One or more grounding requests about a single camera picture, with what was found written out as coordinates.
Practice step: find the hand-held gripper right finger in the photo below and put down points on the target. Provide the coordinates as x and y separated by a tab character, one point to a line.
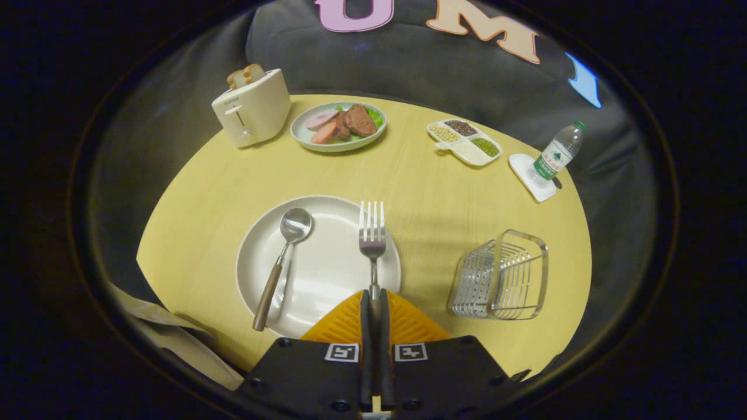
386	350

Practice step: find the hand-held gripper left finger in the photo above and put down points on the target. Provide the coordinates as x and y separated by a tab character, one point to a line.
366	350

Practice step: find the white dinner plate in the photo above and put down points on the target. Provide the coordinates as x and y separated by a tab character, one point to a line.
327	274

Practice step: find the clear cutlery holder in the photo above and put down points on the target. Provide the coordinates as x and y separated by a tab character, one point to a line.
496	291

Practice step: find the person's beige clothing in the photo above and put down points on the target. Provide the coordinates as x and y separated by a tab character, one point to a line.
175	344

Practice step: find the white divided condiment dish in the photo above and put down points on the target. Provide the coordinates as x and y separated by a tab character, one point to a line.
467	153

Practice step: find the orange pink sausage slice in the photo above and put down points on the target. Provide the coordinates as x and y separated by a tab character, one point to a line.
323	134

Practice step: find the pale green food plate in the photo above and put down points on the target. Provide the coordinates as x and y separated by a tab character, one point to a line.
303	138

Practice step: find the yellow beans portion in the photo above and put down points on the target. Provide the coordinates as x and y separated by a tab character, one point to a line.
444	135

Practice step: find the small brown meat slice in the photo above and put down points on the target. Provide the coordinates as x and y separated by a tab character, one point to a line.
341	128

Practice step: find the white square coaster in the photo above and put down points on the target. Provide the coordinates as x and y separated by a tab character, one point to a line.
522	169

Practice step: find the green beans portion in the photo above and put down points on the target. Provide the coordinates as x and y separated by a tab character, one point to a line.
485	146

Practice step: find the large brown meat slice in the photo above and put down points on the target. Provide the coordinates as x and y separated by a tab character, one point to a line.
360	121

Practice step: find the green lettuce leaf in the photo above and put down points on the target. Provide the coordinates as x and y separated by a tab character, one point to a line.
377	118

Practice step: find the dark beans portion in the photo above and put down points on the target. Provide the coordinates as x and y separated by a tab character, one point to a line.
461	128

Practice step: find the pale pink sausage slice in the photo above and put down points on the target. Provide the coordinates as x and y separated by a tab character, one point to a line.
321	119

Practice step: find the clear water bottle green cap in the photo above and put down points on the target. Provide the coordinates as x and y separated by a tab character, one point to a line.
554	157

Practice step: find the white toaster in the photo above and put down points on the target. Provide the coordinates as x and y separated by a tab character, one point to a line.
257	111

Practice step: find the toast slice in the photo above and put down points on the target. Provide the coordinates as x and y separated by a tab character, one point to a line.
236	79
254	73

